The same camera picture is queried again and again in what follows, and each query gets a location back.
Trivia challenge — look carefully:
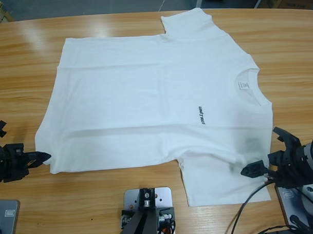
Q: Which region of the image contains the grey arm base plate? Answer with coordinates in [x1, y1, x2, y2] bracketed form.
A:
[0, 198, 22, 234]
[275, 184, 313, 231]

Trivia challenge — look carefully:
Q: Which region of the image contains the orange and black wire bundle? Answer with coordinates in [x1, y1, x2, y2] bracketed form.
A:
[157, 220, 177, 234]

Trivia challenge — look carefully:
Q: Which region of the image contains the black corner bracket silver knob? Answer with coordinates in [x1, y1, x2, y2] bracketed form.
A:
[120, 209, 137, 230]
[156, 206, 176, 227]

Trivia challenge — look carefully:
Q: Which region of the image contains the white T-shirt black logo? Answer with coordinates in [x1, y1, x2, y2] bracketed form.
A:
[29, 5, 277, 213]

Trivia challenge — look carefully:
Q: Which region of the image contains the black plug cable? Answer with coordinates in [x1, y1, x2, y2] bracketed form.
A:
[289, 213, 313, 234]

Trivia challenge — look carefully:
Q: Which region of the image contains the thin brown twisted cable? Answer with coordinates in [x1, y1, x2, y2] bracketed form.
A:
[249, 225, 290, 234]

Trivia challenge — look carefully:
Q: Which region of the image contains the dark camera post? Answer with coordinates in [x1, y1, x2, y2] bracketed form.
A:
[114, 188, 161, 234]

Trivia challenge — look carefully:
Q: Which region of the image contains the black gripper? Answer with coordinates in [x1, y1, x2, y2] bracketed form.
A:
[240, 143, 313, 190]
[0, 142, 53, 185]

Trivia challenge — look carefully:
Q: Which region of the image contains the white mounting plate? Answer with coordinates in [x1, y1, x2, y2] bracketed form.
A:
[122, 187, 176, 234]

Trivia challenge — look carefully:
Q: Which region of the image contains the grey base with cables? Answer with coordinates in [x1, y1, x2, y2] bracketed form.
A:
[222, 179, 313, 234]

